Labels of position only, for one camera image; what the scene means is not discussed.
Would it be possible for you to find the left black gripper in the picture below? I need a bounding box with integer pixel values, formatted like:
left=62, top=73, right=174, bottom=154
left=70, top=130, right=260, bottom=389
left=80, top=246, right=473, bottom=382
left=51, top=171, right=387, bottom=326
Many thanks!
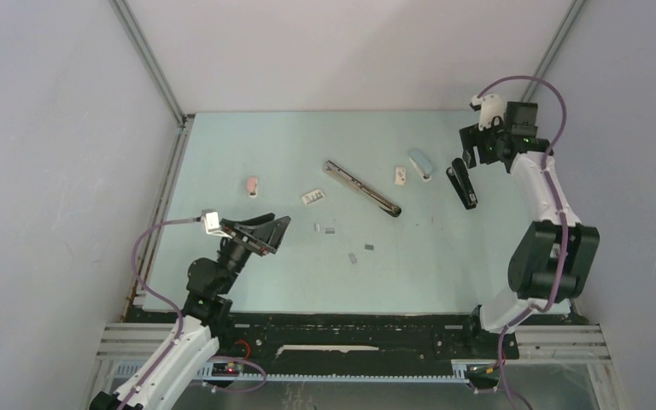
left=217, top=214, right=290, bottom=294

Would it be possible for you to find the pink stapler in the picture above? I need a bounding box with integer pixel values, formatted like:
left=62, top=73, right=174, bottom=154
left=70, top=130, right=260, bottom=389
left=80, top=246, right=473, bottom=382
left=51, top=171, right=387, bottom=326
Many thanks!
left=246, top=176, right=259, bottom=198

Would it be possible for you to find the light blue stapler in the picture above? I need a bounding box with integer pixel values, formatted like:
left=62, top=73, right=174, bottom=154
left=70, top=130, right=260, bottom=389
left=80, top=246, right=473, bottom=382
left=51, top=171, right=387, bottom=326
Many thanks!
left=408, top=149, right=435, bottom=182

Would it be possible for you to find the beige black long stapler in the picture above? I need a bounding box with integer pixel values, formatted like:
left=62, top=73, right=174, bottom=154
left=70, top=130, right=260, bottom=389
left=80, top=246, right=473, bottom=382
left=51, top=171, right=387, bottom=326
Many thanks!
left=322, top=161, right=402, bottom=218

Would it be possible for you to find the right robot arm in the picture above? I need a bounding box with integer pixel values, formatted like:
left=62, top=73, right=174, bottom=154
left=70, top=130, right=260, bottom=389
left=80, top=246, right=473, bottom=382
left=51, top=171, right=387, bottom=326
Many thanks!
left=446, top=94, right=600, bottom=357

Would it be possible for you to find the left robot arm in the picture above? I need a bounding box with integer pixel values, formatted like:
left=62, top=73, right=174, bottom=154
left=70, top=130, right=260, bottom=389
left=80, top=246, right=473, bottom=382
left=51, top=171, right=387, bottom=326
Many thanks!
left=89, top=209, right=291, bottom=409

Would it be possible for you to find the closed white staple box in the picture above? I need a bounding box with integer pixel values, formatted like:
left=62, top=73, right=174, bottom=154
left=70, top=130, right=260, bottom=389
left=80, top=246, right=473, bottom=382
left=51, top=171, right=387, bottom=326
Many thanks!
left=394, top=167, right=407, bottom=186

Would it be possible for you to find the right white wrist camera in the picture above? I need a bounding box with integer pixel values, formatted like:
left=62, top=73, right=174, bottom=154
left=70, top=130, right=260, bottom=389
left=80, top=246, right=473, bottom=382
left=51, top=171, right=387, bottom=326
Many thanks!
left=470, top=94, right=507, bottom=132

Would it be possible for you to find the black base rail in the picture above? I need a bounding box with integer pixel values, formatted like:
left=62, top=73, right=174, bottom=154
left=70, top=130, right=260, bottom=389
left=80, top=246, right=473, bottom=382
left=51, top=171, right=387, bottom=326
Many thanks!
left=124, top=307, right=538, bottom=378

